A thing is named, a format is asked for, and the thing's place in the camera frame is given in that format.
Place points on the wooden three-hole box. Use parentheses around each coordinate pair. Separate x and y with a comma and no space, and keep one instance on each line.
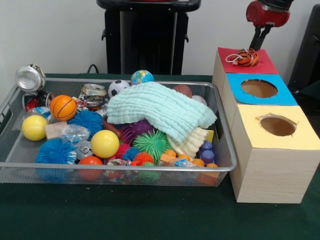
(270,175)

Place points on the orange striped tiger plush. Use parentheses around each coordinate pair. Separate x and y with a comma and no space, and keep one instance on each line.
(247,58)

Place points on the green spiky ball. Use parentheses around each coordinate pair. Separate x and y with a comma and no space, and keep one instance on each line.
(150,143)

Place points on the shallow clear mesh bin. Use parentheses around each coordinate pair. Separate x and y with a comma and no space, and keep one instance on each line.
(125,175)

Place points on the blue spiky ball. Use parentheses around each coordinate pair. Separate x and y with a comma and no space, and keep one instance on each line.
(86,120)
(56,151)

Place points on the cream waffle cloth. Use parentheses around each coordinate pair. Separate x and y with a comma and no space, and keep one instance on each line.
(192,142)

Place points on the black upright stand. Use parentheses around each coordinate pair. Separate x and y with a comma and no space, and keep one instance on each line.
(307,50)

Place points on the dark green table cloth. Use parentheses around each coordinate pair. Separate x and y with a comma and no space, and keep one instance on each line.
(150,215)

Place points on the mint green cloth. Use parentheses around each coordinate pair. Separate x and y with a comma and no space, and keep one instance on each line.
(160,107)

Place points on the crushed silver drink can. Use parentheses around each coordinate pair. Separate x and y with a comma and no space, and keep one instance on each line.
(30,78)

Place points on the globe print ball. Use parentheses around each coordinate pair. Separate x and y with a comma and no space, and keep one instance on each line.
(142,77)

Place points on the orange basketball toy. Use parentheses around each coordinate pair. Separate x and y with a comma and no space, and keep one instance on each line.
(63,108)

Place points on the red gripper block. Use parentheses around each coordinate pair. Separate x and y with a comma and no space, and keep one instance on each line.
(266,16)

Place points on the smooth yellow ball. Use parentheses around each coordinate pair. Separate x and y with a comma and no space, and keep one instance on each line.
(105,144)

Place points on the yellow tennis ball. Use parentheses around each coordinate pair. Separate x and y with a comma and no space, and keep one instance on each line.
(35,128)

